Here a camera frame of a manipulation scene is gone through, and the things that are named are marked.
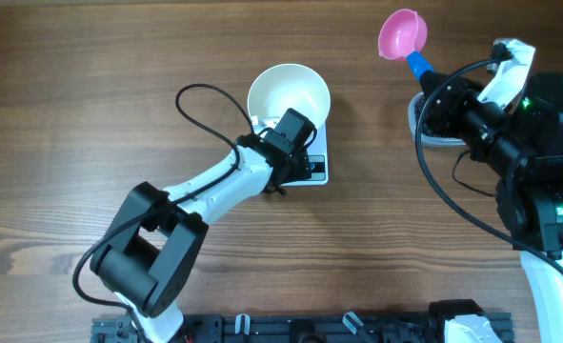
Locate pink scoop blue handle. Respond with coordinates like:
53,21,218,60
377,9,433,81

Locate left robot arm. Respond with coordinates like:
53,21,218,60
90,108,328,342

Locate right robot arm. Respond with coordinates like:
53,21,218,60
419,71,563,342

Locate white digital kitchen scale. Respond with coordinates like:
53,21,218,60
251,115,329,187

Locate white round bowl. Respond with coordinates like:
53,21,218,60
247,63,332,130

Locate black beans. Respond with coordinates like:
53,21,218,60
413,95,430,135

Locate clear plastic food container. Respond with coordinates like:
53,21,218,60
408,92,465,148

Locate black left camera cable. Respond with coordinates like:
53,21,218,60
71,83,256,343

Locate black camera cable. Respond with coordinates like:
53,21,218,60
414,57,563,311
71,83,256,343

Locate black right camera cable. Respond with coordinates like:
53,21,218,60
414,57,563,311

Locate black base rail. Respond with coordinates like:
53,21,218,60
90,298,515,343

